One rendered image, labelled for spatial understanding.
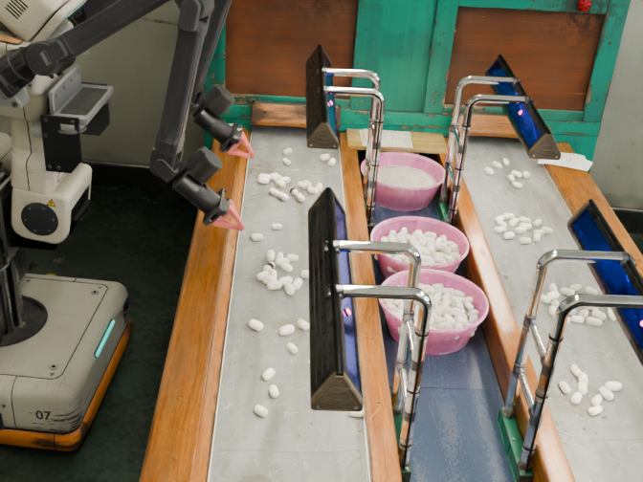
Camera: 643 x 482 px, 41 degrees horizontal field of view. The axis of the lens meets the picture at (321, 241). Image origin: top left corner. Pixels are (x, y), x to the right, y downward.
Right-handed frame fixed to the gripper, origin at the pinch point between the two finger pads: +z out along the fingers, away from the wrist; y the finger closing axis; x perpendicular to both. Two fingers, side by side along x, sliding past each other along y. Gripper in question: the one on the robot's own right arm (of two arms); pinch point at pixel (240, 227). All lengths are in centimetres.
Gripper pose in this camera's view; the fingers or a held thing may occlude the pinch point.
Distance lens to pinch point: 217.1
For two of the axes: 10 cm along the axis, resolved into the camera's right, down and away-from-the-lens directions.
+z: 7.2, 5.9, 3.7
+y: -0.2, -5.1, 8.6
